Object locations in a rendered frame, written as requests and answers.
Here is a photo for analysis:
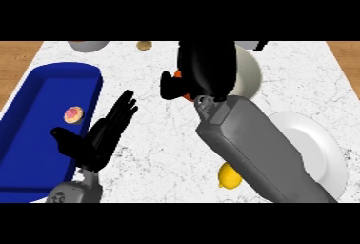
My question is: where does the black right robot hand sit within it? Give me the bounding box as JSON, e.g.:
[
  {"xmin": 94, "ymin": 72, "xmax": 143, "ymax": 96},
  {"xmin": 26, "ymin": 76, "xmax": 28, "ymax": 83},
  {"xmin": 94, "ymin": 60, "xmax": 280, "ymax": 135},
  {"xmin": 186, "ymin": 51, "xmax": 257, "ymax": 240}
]
[{"xmin": 159, "ymin": 41, "xmax": 237, "ymax": 103}]

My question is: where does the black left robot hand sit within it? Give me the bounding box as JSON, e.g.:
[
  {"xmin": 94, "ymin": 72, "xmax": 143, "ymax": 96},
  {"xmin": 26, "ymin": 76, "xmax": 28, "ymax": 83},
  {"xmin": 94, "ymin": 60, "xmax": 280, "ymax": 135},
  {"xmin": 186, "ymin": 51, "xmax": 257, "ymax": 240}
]
[{"xmin": 49, "ymin": 90, "xmax": 140, "ymax": 173}]

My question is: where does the orange squash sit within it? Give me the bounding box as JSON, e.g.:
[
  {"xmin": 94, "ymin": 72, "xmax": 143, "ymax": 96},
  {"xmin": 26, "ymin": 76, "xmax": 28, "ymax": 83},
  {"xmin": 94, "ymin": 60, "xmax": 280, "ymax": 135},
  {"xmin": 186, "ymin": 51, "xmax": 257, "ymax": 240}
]
[{"xmin": 171, "ymin": 70, "xmax": 195, "ymax": 103}]

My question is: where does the cream bowl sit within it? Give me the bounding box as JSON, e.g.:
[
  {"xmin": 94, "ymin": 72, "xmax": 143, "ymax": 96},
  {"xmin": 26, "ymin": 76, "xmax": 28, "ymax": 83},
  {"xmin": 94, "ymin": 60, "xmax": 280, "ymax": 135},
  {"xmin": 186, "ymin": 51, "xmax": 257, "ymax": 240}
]
[{"xmin": 226, "ymin": 45, "xmax": 264, "ymax": 100}]

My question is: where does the grey bowl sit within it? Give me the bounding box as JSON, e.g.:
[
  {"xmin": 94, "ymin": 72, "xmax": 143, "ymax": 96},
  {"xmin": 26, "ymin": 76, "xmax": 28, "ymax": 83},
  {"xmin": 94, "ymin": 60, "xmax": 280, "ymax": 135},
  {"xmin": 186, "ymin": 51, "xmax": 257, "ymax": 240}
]
[{"xmin": 66, "ymin": 41, "xmax": 111, "ymax": 53}]

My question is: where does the white plate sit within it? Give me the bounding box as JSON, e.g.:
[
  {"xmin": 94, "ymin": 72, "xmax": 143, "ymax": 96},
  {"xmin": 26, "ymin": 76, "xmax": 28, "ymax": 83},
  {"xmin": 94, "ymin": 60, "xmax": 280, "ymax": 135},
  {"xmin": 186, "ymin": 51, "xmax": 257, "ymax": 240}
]
[{"xmin": 265, "ymin": 111, "xmax": 350, "ymax": 202}]

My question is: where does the pink frosted donut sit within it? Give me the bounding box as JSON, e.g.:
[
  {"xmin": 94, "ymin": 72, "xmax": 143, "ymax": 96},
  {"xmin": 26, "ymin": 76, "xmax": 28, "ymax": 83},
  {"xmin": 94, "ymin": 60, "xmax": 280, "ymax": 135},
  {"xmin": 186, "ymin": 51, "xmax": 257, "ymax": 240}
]
[{"xmin": 63, "ymin": 106, "xmax": 85, "ymax": 125}]

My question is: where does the blue rectangular tray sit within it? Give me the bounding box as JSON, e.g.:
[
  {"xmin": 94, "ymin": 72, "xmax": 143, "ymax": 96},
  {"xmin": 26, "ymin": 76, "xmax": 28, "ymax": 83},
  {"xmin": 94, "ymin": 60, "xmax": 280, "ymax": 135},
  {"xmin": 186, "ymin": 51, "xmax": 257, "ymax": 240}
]
[{"xmin": 0, "ymin": 61, "xmax": 105, "ymax": 204}]

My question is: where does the small tan round object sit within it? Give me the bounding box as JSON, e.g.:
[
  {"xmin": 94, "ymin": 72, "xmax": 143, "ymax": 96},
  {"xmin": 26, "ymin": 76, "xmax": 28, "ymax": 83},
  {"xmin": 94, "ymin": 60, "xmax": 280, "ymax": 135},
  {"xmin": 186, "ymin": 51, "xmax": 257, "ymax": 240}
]
[{"xmin": 134, "ymin": 41, "xmax": 153, "ymax": 51}]

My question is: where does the yellow lemon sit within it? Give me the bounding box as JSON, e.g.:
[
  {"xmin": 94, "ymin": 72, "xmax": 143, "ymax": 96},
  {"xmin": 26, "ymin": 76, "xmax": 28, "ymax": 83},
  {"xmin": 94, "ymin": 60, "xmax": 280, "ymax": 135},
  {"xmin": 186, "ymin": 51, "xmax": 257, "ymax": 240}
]
[{"xmin": 217, "ymin": 161, "xmax": 243, "ymax": 191}]

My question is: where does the grey pan with black handle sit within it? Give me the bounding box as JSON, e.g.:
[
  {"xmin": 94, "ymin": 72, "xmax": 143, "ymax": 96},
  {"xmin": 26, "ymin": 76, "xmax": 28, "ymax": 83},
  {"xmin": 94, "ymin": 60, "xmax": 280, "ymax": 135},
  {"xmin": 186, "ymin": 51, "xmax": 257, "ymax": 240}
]
[{"xmin": 233, "ymin": 41, "xmax": 271, "ymax": 52}]

